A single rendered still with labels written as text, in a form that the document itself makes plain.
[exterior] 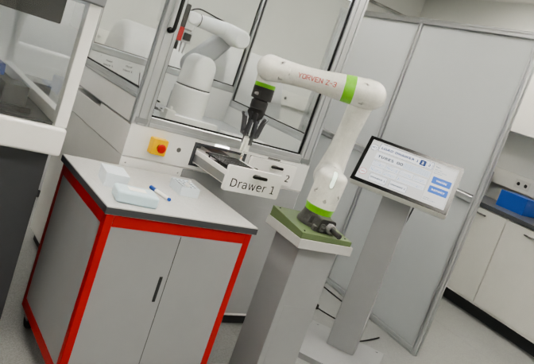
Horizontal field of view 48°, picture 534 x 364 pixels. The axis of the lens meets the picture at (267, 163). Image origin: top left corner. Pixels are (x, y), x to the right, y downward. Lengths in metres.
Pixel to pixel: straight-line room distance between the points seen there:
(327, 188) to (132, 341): 0.96
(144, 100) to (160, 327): 0.94
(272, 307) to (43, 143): 1.13
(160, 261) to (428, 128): 2.42
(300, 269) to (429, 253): 1.55
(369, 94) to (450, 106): 1.67
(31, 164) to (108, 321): 0.64
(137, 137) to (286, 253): 0.81
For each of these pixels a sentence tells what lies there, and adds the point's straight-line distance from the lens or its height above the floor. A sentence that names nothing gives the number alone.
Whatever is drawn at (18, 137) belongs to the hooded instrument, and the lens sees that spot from 2.25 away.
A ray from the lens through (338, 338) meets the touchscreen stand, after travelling 3.45.
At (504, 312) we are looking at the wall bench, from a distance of 5.13.
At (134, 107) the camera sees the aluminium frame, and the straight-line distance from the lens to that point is 2.63.
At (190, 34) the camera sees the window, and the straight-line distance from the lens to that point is 2.67.
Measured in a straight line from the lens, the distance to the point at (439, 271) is 3.87.
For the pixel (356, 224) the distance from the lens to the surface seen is 4.45.
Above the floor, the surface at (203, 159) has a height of 0.87.
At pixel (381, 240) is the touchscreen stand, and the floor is 0.70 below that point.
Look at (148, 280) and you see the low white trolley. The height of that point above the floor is 0.50.
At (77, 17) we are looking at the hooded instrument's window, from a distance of 2.23.
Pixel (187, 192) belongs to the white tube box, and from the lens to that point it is 2.44.
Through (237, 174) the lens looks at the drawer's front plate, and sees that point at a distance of 2.51.
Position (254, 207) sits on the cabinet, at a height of 0.67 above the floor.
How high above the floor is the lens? 1.34
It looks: 8 degrees down
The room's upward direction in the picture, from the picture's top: 19 degrees clockwise
